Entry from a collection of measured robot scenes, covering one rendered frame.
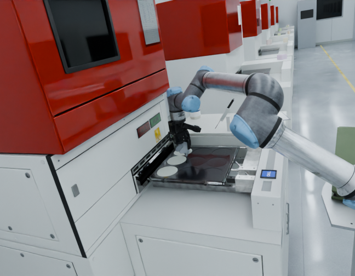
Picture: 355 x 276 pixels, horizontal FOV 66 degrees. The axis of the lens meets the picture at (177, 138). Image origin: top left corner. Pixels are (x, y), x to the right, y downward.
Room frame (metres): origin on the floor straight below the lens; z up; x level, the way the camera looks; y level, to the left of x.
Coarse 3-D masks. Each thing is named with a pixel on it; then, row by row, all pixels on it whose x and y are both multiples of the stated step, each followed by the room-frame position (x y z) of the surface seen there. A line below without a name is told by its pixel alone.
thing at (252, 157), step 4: (248, 152) 1.25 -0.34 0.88; (252, 152) 1.25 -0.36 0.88; (256, 152) 1.24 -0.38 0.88; (260, 152) 1.23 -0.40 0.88; (248, 156) 1.21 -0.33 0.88; (252, 156) 1.21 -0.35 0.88; (256, 156) 1.20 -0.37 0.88; (244, 160) 1.17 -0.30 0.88; (248, 160) 1.17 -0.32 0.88; (252, 160) 1.16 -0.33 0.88; (256, 160) 1.15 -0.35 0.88; (244, 164) 1.14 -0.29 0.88; (248, 164) 1.13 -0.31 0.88; (252, 164) 1.12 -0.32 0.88; (256, 164) 1.12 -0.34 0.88; (236, 188) 0.97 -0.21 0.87; (240, 188) 0.96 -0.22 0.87; (244, 188) 0.95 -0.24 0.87; (248, 188) 0.95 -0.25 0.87
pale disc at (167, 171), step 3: (162, 168) 1.20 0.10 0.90; (165, 168) 1.20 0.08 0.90; (168, 168) 1.19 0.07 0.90; (171, 168) 1.18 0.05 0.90; (174, 168) 1.18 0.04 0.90; (159, 171) 1.17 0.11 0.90; (162, 171) 1.17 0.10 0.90; (165, 171) 1.16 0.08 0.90; (168, 171) 1.16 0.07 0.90; (171, 171) 1.15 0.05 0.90; (174, 171) 1.15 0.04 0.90; (159, 174) 1.14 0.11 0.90; (162, 174) 1.14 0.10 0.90; (165, 174) 1.13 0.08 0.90; (168, 174) 1.13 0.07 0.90; (171, 174) 1.12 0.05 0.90
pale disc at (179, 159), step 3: (177, 156) 1.31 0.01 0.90; (180, 156) 1.30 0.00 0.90; (183, 156) 1.30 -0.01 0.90; (168, 159) 1.29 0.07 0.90; (171, 159) 1.28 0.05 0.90; (174, 159) 1.28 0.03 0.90; (177, 159) 1.27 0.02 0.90; (180, 159) 1.26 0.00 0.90; (183, 159) 1.26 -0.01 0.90; (168, 162) 1.26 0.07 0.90; (171, 162) 1.25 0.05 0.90; (174, 162) 1.24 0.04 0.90; (177, 162) 1.24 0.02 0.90; (180, 162) 1.23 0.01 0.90; (183, 162) 1.23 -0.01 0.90
